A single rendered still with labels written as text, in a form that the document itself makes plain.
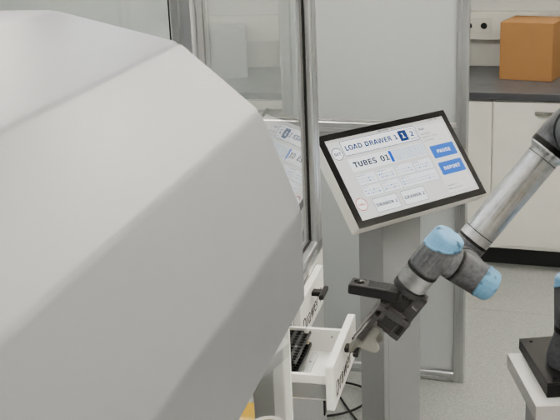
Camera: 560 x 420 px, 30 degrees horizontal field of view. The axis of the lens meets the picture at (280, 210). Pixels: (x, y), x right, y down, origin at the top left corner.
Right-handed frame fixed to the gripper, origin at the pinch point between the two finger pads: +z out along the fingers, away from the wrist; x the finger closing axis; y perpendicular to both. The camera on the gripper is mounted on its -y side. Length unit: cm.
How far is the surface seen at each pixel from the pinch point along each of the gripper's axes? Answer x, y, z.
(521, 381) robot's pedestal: 18.8, 40.3, -9.1
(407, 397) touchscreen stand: 95, 38, 51
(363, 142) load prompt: 90, -23, -13
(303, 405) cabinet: 24.7, 3.6, 35.2
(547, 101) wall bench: 288, 39, -23
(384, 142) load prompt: 95, -18, -16
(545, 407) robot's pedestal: 6.5, 44.8, -12.5
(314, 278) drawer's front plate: 35.4, -13.6, 8.4
